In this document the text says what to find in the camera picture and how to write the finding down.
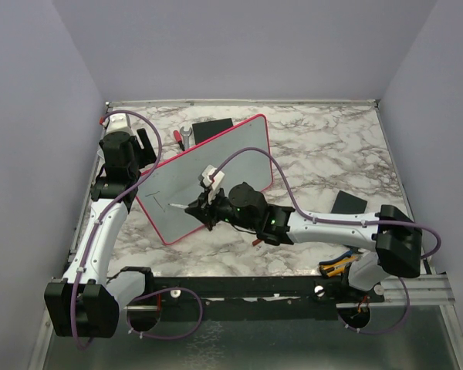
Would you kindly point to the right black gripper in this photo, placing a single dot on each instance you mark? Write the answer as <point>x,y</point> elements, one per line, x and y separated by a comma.
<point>203,210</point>

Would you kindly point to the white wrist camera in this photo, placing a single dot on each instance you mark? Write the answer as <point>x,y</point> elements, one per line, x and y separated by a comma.
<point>211,179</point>
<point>115,123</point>

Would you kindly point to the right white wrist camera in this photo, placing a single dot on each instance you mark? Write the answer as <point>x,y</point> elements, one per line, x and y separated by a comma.
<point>211,179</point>

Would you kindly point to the blue handled pliers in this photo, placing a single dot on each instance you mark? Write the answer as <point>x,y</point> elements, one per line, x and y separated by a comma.
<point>352,251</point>

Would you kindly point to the silver wrench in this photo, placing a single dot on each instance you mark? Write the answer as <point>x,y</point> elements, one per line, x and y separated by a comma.
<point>186,135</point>

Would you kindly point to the whiteboard marker pen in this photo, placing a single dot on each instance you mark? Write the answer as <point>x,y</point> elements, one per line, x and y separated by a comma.
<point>177,205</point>

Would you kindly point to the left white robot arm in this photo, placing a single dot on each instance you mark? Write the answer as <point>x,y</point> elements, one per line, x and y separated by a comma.
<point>85,302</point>

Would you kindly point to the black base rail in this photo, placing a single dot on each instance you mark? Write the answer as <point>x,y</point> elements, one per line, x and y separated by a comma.
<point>248,298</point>

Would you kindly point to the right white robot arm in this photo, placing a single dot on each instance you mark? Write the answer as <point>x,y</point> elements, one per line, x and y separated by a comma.
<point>391,239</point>

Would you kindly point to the red handled screwdriver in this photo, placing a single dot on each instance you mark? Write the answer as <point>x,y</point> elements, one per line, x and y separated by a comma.
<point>178,139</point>

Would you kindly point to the black box rear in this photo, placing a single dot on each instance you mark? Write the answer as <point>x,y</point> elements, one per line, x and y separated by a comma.
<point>203,131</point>

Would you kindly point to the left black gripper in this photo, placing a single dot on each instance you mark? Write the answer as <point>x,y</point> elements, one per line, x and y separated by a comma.
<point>147,154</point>

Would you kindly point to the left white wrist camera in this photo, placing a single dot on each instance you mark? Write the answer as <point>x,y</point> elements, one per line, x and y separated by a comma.
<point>115,123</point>

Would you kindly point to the yellow utility knife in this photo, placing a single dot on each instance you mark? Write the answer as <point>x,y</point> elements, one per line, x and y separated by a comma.
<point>332,270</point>

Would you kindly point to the pink framed whiteboard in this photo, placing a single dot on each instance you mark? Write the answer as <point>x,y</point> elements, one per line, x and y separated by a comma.
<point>178,180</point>

